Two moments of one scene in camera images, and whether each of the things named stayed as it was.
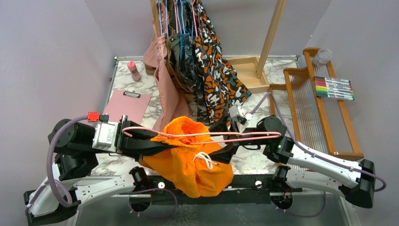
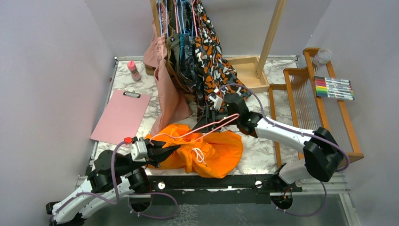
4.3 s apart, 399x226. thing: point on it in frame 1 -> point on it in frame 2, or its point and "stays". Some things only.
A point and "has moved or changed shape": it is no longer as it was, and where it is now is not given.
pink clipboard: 131,103 stays
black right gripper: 224,155 -> 209,116
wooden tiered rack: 312,108 stays
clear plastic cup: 322,57 stays
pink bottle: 135,75 stays
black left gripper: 139,145 -> 156,154
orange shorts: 189,168 has moved or changed shape
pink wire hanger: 277,134 -> 224,118
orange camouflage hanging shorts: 224,91 stays
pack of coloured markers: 334,88 stays
